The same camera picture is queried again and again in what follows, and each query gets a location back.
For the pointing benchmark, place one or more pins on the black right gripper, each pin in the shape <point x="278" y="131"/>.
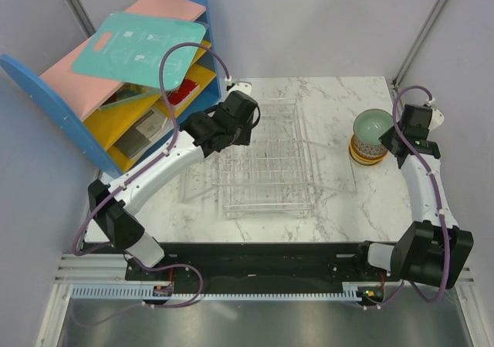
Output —
<point x="385" y="139"/>

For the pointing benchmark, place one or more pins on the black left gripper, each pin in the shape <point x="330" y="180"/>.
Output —
<point x="245" y="136"/>

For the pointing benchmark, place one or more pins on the mint green bowl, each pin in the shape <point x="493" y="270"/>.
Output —
<point x="371" y="124"/>

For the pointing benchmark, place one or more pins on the purple scale pattern bowl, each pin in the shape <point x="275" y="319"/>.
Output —
<point x="369" y="149"/>

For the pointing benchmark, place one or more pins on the orange yellow bowl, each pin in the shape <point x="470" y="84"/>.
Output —
<point x="357" y="154"/>

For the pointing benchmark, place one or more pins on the cream bowl with bird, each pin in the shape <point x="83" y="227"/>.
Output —
<point x="366" y="163"/>

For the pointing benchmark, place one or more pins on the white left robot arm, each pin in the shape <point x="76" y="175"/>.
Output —
<point x="115" y="205"/>

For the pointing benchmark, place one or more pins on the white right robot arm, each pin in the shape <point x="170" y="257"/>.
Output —
<point x="419" y="255"/>

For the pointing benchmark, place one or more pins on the red white box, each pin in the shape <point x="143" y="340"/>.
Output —
<point x="183" y="95"/>

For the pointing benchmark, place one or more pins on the grey setup guide booklet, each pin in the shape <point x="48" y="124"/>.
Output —
<point x="144" y="133"/>

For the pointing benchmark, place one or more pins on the blue pink yellow shelf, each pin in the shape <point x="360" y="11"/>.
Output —
<point x="72" y="100"/>

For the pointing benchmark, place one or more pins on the green book under board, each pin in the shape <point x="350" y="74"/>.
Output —
<point x="129" y="93"/>

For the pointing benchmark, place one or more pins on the teal cutting board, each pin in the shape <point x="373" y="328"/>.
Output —
<point x="129" y="47"/>

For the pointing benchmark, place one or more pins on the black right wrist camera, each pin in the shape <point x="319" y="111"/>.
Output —
<point x="415" y="121"/>

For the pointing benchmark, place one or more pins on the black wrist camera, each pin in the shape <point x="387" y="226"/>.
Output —
<point x="415" y="121"/>
<point x="243" y="108"/>

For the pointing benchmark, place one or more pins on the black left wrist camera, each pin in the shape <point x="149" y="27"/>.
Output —
<point x="243" y="108"/>

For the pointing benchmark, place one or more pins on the white wire dish rack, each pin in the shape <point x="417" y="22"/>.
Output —
<point x="280" y="173"/>

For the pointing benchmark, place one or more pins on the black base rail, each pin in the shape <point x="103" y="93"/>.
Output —
<point x="260" y="268"/>

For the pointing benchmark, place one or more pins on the white slotted cable duct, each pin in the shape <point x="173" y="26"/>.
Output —
<point x="152" y="293"/>

